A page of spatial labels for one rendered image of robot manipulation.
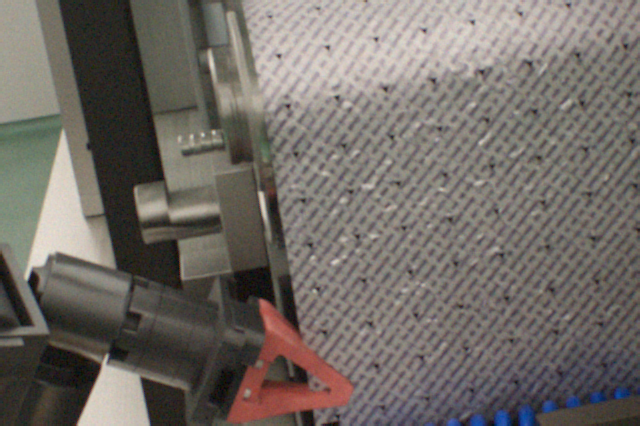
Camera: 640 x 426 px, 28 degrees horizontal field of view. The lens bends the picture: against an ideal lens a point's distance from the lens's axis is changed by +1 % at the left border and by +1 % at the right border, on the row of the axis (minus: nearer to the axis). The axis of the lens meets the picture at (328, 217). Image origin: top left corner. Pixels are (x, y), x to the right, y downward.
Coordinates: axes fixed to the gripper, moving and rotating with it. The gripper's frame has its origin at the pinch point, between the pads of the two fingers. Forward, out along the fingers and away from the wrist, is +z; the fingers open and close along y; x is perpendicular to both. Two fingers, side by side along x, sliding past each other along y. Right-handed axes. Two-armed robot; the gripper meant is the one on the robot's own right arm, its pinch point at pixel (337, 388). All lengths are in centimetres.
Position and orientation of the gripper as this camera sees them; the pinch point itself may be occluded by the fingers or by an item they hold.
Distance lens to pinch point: 83.7
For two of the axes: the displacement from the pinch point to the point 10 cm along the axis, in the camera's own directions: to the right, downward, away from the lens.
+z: 9.2, 3.2, 2.2
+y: 1.3, 3.0, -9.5
